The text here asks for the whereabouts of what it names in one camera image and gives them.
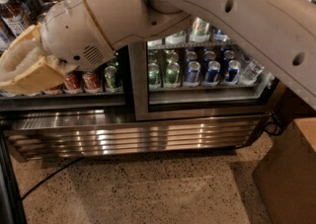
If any black coiled power cable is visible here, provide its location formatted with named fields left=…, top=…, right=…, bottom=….
left=262, top=112, right=284, bottom=137

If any red soda can left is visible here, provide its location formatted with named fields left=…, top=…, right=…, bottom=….
left=43, top=85, right=62, bottom=95

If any white green soda can right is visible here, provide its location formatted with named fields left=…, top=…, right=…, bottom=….
left=189, top=18, right=210, bottom=42

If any red soda can right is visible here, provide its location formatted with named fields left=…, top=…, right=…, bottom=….
left=82, top=71, right=101, bottom=93

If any glass fridge door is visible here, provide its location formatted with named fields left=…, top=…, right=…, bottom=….
left=0, top=132, right=27, bottom=224
left=127, top=0, right=316, bottom=122

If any stainless steel beverage fridge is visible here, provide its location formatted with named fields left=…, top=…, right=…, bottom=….
left=0, top=0, right=316, bottom=164

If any blue soda can middle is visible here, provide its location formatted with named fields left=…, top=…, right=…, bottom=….
left=203, top=61, right=221, bottom=86

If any black floor cable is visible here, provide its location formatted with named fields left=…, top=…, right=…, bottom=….
left=20, top=157, right=85, bottom=201

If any white green soda can left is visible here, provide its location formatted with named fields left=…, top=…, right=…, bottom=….
left=147, top=39, right=163, bottom=47

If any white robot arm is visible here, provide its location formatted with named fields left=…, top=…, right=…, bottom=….
left=0, top=0, right=316, bottom=108

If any brown cardboard box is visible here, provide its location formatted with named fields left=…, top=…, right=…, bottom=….
left=253, top=117, right=316, bottom=224

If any red soda can middle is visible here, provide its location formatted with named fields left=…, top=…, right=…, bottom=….
left=64, top=72, right=82, bottom=94

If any white green soda can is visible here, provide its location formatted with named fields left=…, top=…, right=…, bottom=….
left=189, top=18, right=210, bottom=42
left=147, top=39, right=163, bottom=47
left=165, top=31, right=187, bottom=44

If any clear water bottle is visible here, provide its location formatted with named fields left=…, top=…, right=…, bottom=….
left=240, top=59, right=265, bottom=85

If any brown tea bottle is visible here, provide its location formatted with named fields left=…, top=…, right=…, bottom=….
left=0, top=0, right=31, bottom=37

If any blue soda can right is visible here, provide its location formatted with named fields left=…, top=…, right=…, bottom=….
left=223, top=60, right=241, bottom=84

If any white green soda can middle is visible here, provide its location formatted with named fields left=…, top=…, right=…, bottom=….
left=165, top=31, right=187, bottom=44

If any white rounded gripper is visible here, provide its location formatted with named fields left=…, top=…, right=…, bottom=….
left=0, top=0, right=115, bottom=95

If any blue soda can left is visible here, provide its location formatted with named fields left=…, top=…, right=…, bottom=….
left=184, top=61, right=200, bottom=87

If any blue soda can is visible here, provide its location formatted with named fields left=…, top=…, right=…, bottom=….
left=184, top=61, right=200, bottom=87
left=223, top=60, right=241, bottom=84
left=203, top=61, right=221, bottom=86

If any red soda can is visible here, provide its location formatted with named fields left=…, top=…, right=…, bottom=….
left=64, top=72, right=82, bottom=94
left=43, top=85, right=62, bottom=95
left=82, top=71, right=101, bottom=93

